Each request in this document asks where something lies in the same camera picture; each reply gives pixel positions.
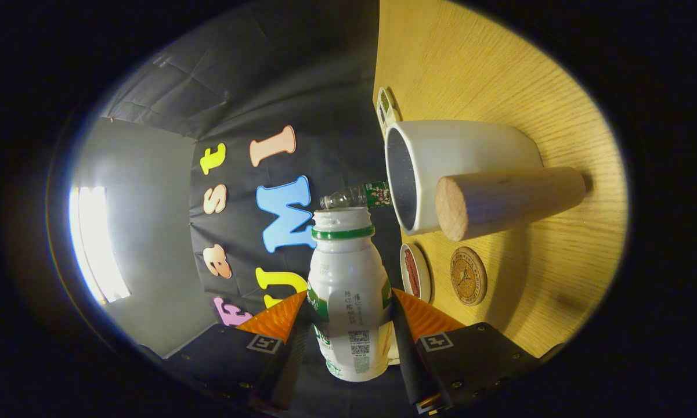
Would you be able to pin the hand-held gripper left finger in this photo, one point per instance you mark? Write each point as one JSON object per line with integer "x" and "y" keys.
{"x": 226, "y": 354}

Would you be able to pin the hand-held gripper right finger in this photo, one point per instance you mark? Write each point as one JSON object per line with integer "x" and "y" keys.
{"x": 409, "y": 360}

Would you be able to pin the white juice bottle green label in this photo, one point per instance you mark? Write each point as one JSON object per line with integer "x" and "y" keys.
{"x": 348, "y": 278}

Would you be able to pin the round cork coaster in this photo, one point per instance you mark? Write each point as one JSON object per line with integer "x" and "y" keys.
{"x": 469, "y": 276}

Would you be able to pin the clear plastic water bottle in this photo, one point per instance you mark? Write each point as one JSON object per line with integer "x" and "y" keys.
{"x": 348, "y": 197}

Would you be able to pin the red meat pieces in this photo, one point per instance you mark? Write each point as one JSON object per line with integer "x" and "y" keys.
{"x": 412, "y": 273}

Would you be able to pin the white round plate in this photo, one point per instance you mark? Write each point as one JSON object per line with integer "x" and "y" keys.
{"x": 424, "y": 273}

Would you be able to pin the white divided dish with beans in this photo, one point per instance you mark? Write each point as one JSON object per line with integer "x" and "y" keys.
{"x": 386, "y": 110}

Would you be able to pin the black backdrop cloth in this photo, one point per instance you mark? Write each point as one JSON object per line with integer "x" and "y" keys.
{"x": 267, "y": 75}

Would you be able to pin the wooden table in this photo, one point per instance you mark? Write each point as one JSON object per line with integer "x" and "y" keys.
{"x": 499, "y": 58}

